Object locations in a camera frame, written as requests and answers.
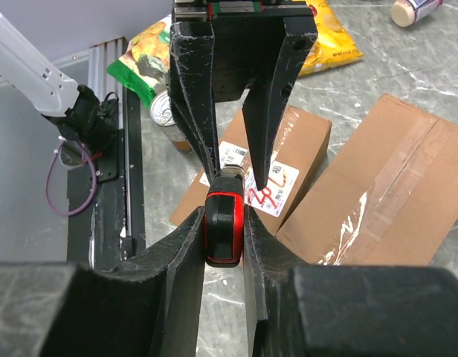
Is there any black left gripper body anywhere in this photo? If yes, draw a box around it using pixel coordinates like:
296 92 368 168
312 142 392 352
172 1 315 101

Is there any aluminium rail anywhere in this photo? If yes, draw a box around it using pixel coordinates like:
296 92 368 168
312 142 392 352
54 37 127 129

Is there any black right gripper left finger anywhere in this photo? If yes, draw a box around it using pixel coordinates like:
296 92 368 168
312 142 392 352
0 208 204 356

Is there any labelled cardboard express box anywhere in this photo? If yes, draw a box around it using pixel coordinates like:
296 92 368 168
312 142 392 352
170 106 332 234

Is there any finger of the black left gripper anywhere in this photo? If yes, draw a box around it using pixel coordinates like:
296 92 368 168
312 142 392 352
169 22 220 181
242 16 317 190

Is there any plain taped cardboard box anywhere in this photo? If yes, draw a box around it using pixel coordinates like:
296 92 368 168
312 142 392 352
277 94 458 266

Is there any metal tin can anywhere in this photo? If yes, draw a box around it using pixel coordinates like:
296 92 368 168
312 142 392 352
149 91 192 152

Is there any green Chuba chips bag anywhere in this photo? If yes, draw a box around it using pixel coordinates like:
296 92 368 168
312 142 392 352
107 15 172 107

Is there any yellow Lays chips bag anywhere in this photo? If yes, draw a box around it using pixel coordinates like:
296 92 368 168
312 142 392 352
299 0 364 77

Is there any purple yogurt cup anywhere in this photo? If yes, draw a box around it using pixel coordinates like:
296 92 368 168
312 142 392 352
390 0 444 28

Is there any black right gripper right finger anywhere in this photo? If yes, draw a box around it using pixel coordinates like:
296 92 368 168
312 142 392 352
243 207 458 356

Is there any red black box cutter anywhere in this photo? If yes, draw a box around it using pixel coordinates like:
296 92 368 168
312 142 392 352
204 164 245 268

